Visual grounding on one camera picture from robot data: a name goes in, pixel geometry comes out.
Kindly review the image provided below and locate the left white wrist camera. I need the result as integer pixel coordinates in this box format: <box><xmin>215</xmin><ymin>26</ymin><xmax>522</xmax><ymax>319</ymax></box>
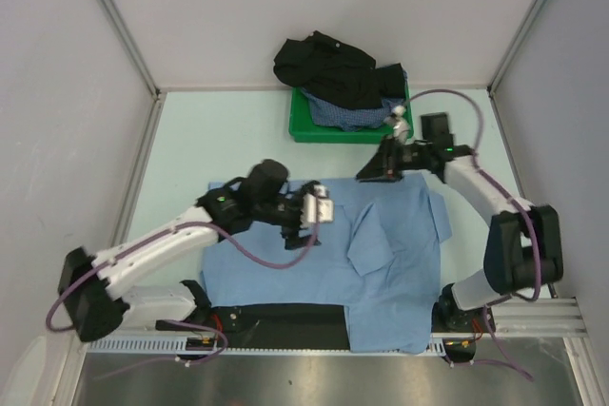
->
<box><xmin>301</xmin><ymin>184</ymin><xmax>334</xmax><ymax>228</ymax></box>

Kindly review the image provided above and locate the aluminium frame rail front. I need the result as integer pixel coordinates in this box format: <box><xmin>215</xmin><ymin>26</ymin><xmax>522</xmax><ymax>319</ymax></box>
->
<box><xmin>66</xmin><ymin>290</ymin><xmax>584</xmax><ymax>342</ymax></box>

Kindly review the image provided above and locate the aluminium corner post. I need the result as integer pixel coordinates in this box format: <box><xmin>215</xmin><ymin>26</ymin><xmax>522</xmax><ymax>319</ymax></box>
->
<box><xmin>70</xmin><ymin>0</ymin><xmax>162</xmax><ymax>98</ymax></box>
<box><xmin>486</xmin><ymin>0</ymin><xmax>549</xmax><ymax>96</ymax></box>

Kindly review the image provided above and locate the light blue long sleeve shirt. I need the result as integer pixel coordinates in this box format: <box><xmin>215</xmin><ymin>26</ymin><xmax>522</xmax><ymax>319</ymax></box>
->
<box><xmin>201</xmin><ymin>173</ymin><xmax>452</xmax><ymax>354</ymax></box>

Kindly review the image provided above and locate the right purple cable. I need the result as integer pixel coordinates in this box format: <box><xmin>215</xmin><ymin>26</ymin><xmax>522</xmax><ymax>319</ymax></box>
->
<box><xmin>399</xmin><ymin>88</ymin><xmax>543</xmax><ymax>381</ymax></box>

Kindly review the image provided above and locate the left aluminium corner post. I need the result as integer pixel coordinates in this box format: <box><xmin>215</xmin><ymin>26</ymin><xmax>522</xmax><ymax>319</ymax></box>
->
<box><xmin>70</xmin><ymin>0</ymin><xmax>162</xmax><ymax>98</ymax></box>

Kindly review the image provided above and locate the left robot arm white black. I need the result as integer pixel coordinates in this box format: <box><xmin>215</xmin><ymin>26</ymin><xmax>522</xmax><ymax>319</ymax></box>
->
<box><xmin>46</xmin><ymin>159</ymin><xmax>334</xmax><ymax>343</ymax></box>

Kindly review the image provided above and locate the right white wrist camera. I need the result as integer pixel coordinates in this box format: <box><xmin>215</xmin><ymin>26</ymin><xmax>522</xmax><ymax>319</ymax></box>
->
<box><xmin>384</xmin><ymin>105</ymin><xmax>411</xmax><ymax>144</ymax></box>

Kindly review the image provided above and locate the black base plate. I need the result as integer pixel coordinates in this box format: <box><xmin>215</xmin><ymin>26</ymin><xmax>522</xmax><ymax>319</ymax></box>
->
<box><xmin>156</xmin><ymin>303</ymin><xmax>479</xmax><ymax>351</ymax></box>

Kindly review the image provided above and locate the black long sleeve shirt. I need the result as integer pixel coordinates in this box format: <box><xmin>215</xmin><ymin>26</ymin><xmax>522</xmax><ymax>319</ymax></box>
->
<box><xmin>273</xmin><ymin>31</ymin><xmax>406</xmax><ymax>110</ymax></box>

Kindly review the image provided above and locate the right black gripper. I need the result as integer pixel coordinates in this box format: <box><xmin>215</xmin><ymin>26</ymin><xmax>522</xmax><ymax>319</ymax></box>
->
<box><xmin>355</xmin><ymin>135</ymin><xmax>430</xmax><ymax>184</ymax></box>

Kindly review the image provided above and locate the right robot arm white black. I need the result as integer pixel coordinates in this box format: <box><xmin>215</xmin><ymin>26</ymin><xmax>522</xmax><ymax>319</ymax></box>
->
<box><xmin>356</xmin><ymin>110</ymin><xmax>563</xmax><ymax>332</ymax></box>

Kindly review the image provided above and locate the dark blue checked shirt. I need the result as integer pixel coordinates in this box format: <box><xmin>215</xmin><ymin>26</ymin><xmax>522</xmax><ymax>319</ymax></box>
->
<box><xmin>301</xmin><ymin>88</ymin><xmax>404</xmax><ymax>132</ymax></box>

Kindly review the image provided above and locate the right aluminium corner post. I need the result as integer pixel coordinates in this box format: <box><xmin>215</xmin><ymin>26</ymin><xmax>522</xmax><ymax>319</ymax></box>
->
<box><xmin>486</xmin><ymin>0</ymin><xmax>549</xmax><ymax>96</ymax></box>

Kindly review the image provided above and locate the purple cable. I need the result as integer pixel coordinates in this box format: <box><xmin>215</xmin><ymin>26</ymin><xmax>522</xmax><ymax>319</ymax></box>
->
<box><xmin>399</xmin><ymin>88</ymin><xmax>543</xmax><ymax>381</ymax></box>
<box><xmin>46</xmin><ymin>215</ymin><xmax>323</xmax><ymax>381</ymax></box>

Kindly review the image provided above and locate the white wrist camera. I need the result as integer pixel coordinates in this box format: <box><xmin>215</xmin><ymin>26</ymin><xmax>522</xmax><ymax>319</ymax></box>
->
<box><xmin>384</xmin><ymin>105</ymin><xmax>411</xmax><ymax>144</ymax></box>
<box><xmin>301</xmin><ymin>184</ymin><xmax>334</xmax><ymax>228</ymax></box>

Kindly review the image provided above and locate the green plastic bin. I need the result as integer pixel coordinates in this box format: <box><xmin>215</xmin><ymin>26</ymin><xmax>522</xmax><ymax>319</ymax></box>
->
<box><xmin>288</xmin><ymin>83</ymin><xmax>409</xmax><ymax>145</ymax></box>

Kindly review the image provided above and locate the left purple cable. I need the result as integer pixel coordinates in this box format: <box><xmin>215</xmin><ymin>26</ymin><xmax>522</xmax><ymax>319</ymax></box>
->
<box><xmin>46</xmin><ymin>215</ymin><xmax>323</xmax><ymax>381</ymax></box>

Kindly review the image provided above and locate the white slotted cable duct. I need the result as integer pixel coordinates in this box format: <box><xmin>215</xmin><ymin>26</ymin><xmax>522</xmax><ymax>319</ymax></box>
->
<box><xmin>88</xmin><ymin>335</ymin><xmax>187</xmax><ymax>354</ymax></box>

